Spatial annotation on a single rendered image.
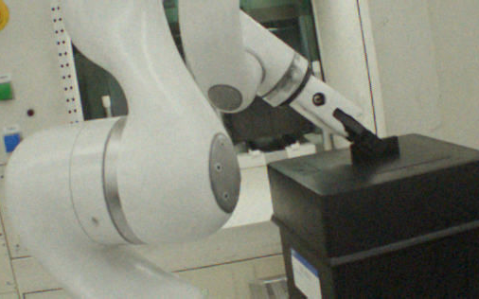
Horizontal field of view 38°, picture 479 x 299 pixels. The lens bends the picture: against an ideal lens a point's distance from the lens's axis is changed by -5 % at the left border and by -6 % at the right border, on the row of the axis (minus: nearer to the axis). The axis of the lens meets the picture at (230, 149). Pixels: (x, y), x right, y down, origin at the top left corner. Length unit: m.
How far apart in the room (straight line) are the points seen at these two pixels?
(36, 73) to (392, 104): 0.67
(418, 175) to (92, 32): 0.53
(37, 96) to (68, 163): 0.75
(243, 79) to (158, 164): 0.37
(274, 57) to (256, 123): 0.89
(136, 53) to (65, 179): 0.13
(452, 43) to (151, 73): 0.93
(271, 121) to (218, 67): 0.98
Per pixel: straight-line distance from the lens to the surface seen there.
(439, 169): 1.03
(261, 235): 1.43
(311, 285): 1.12
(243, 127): 1.90
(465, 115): 1.49
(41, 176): 0.67
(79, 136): 0.66
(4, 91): 1.39
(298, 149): 1.93
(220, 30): 0.93
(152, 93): 0.62
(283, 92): 1.04
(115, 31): 0.64
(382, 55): 1.37
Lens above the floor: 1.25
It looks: 10 degrees down
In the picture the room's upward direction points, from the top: 9 degrees counter-clockwise
